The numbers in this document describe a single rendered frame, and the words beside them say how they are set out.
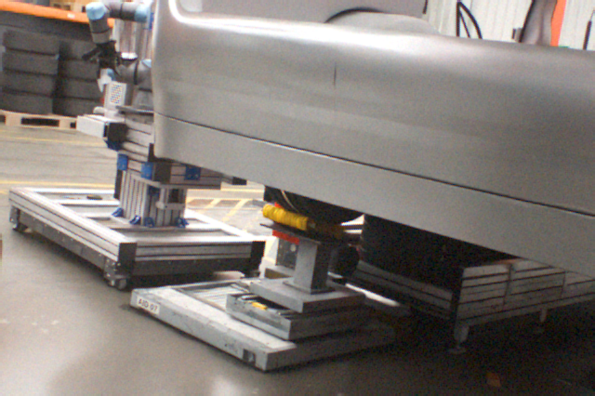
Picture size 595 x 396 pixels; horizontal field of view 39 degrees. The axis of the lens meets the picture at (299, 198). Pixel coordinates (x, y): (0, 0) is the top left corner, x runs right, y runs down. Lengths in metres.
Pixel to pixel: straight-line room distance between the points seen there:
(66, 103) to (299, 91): 9.02
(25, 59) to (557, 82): 9.28
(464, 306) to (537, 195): 2.06
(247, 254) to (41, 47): 6.69
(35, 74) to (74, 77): 0.55
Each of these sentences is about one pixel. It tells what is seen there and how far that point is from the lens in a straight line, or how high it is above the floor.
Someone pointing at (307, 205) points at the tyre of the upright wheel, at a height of 0.60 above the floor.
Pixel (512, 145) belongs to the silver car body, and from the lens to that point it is 1.74.
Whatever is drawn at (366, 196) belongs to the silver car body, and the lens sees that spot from 1.99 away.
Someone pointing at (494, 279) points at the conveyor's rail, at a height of 0.32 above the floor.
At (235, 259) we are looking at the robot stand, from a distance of 4.30.
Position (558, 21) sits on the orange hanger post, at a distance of 5.71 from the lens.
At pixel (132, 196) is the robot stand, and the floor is 0.35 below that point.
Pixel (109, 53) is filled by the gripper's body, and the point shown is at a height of 1.05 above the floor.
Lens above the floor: 1.08
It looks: 8 degrees down
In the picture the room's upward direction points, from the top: 9 degrees clockwise
